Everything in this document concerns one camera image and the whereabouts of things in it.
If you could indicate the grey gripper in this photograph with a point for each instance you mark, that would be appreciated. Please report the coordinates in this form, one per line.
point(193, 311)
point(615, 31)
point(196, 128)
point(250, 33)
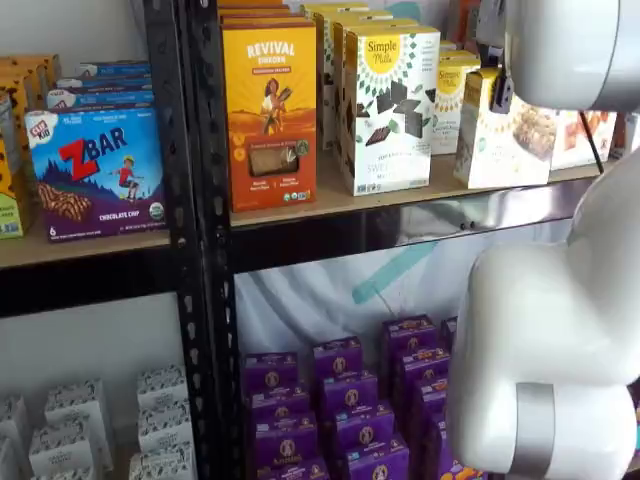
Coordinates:
point(492, 20)

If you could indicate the small white yellow Simple Mills box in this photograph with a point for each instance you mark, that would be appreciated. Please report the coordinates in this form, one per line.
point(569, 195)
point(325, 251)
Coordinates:
point(447, 110)
point(500, 150)
point(457, 53)

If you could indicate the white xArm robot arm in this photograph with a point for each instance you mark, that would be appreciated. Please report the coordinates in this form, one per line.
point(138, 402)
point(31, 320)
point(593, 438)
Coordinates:
point(530, 320)

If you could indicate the orange brown snack box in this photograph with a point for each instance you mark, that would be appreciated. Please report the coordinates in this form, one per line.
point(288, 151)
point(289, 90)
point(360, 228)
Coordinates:
point(465, 22)

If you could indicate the white box with orange crackers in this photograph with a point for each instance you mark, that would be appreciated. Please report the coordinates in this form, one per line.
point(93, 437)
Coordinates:
point(575, 137)

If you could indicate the tall Simple Mills thins box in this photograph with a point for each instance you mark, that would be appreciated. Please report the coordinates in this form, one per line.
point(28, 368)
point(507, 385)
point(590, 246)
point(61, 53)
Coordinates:
point(390, 115)
point(326, 80)
point(335, 7)
point(338, 100)

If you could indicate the white red snack box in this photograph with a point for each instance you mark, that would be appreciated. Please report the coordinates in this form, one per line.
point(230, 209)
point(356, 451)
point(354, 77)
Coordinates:
point(629, 135)

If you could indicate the wooden shelf board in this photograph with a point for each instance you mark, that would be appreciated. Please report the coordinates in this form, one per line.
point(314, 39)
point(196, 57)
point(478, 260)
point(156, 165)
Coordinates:
point(90, 247)
point(330, 195)

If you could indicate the orange Revival cracker box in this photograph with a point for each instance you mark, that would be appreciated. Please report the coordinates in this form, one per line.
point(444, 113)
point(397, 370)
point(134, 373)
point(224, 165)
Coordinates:
point(270, 115)
point(250, 2)
point(257, 10)
point(265, 20)

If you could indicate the glossy black shelf beam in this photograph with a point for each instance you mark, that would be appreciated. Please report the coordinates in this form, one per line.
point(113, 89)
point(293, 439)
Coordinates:
point(325, 235)

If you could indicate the purple Annie's box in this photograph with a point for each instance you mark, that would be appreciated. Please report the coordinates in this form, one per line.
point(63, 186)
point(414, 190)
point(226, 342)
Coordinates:
point(285, 440)
point(440, 450)
point(448, 335)
point(270, 372)
point(432, 397)
point(280, 405)
point(407, 332)
point(292, 470)
point(377, 462)
point(422, 365)
point(337, 357)
point(362, 427)
point(350, 392)

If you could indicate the blue purple ZBar box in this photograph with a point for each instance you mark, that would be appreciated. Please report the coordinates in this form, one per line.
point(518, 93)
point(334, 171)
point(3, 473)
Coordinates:
point(112, 69)
point(105, 84)
point(100, 99)
point(95, 175)

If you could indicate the orange chocolate chip snack box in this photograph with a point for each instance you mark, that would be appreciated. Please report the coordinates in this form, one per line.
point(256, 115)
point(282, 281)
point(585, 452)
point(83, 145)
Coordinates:
point(10, 200)
point(45, 75)
point(15, 87)

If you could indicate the white patterned small box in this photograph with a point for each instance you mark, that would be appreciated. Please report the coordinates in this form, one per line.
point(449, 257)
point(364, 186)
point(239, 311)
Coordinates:
point(165, 430)
point(12, 422)
point(75, 402)
point(7, 460)
point(62, 450)
point(62, 475)
point(162, 387)
point(162, 465)

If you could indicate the black metal shelf frame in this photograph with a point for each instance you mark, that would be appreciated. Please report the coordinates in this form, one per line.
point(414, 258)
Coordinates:
point(300, 300)

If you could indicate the black perforated shelf post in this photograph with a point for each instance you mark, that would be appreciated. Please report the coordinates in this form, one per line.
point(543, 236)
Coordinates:
point(172, 150)
point(212, 250)

